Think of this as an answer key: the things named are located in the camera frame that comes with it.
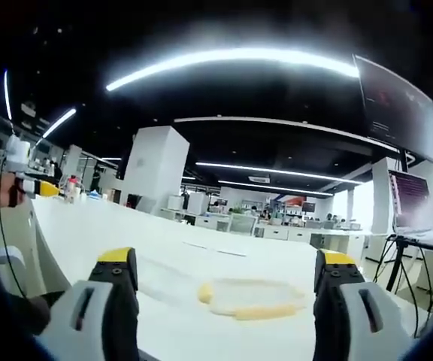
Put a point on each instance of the open laptop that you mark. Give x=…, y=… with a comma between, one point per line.
x=413, y=205

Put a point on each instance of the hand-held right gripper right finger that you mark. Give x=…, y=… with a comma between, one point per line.
x=348, y=323

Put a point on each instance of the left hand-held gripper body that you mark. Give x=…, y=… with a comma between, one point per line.
x=17, y=154

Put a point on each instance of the white square pillar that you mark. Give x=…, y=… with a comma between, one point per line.
x=152, y=169

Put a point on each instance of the long ceiling light strip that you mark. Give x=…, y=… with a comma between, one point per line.
x=231, y=62

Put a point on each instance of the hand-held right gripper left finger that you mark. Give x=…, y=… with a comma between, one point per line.
x=100, y=319

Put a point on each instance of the clear bottle red cap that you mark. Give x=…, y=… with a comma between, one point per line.
x=74, y=188

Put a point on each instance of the large dark wall monitor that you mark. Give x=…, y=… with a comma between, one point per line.
x=397, y=109

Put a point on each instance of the row of white office desks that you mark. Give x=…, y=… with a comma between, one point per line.
x=276, y=225

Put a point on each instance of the white chair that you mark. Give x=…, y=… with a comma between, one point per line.
x=6, y=263

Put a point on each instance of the short ceiling light strip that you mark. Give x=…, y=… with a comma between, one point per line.
x=58, y=122

